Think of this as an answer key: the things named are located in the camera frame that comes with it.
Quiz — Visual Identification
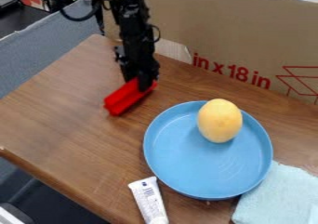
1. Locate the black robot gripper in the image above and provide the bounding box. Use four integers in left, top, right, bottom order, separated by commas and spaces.
115, 26, 160, 92

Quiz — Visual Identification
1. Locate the red plastic block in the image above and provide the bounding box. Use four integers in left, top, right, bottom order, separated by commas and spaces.
104, 78, 157, 116

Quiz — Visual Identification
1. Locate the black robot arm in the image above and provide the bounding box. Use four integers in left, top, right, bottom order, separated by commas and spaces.
100, 0, 159, 92

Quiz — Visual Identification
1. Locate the yellow lemon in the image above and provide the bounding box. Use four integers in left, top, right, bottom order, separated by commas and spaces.
197, 99, 242, 143

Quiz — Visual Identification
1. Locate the brown cardboard box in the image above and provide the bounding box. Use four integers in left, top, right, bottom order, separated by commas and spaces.
99, 0, 318, 106

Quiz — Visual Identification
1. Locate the blue round plate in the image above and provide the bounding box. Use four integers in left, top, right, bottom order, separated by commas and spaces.
143, 100, 274, 200

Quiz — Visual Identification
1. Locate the white cream tube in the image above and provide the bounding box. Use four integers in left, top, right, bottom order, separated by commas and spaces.
128, 177, 168, 224

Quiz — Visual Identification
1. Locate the light blue towel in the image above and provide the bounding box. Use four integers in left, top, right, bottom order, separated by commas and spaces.
231, 162, 318, 224

